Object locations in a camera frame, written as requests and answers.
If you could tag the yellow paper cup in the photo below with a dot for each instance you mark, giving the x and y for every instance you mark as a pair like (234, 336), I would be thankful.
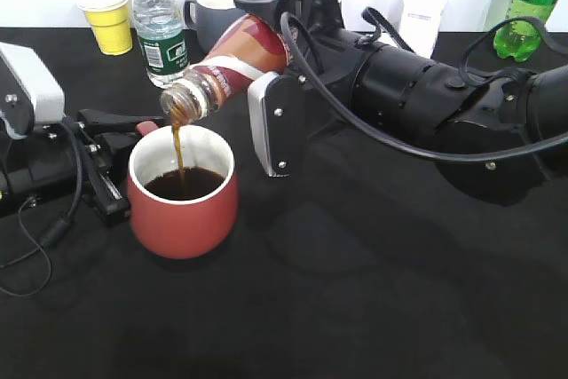
(110, 24)

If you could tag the brown Nescafe coffee bottle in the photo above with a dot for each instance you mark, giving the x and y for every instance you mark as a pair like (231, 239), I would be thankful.
(246, 51)

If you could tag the grey ceramic mug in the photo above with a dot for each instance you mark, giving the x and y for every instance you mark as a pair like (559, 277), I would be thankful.
(209, 19)

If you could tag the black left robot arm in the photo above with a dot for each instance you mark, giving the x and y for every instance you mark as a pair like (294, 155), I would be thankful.
(20, 166)

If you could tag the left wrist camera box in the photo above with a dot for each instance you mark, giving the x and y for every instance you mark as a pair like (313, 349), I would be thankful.
(30, 95)

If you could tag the red ceramic mug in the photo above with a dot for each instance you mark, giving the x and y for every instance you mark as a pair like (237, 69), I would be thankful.
(180, 229)

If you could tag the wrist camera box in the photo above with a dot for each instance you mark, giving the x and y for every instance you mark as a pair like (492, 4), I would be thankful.
(276, 108)
(30, 95)

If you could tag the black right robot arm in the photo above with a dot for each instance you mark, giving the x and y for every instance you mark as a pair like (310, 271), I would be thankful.
(493, 136)

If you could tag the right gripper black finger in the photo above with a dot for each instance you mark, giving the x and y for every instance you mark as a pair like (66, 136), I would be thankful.
(269, 11)

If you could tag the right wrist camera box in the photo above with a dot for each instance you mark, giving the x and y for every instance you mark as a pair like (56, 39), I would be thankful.
(276, 108)

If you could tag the clear water bottle green label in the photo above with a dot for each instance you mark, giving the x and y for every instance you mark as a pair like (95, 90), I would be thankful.
(160, 32)

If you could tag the white milk carton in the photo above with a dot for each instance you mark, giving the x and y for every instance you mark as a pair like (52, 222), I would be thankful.
(419, 24)

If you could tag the green sprite bottle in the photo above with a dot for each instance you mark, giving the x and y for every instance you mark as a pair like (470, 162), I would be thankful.
(519, 40)

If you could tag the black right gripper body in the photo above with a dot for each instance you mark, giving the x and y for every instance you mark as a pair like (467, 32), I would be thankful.
(326, 61)

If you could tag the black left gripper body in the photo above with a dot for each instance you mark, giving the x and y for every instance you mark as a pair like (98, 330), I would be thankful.
(67, 161)

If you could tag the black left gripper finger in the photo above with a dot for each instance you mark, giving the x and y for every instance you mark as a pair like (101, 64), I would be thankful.
(113, 155)
(96, 122)

